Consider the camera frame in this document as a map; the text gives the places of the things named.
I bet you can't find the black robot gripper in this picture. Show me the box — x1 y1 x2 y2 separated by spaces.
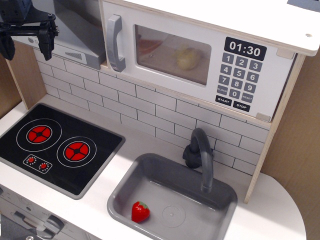
0 0 59 61

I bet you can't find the grey microwave door handle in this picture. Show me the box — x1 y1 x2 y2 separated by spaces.
106 14 126 73

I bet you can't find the white toy microwave door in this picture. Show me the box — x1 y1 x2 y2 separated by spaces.
102 1 296 122

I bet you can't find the orange toy food in microwave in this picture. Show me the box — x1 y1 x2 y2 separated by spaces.
137 39 163 55

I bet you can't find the yellow toy food in microwave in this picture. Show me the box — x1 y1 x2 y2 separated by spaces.
174 45 203 71

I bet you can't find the grey range hood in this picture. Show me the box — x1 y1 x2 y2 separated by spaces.
11 0 107 71

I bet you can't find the black toy stovetop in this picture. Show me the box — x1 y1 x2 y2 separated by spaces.
0 103 125 200

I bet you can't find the red toy strawberry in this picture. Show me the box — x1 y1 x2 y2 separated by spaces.
131 201 150 223

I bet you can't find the grey toy faucet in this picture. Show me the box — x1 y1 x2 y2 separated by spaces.
182 128 214 193

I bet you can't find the grey toy sink basin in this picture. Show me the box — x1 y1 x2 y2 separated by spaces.
107 153 238 240

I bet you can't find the grey oven door handle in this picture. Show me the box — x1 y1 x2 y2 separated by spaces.
11 211 65 240

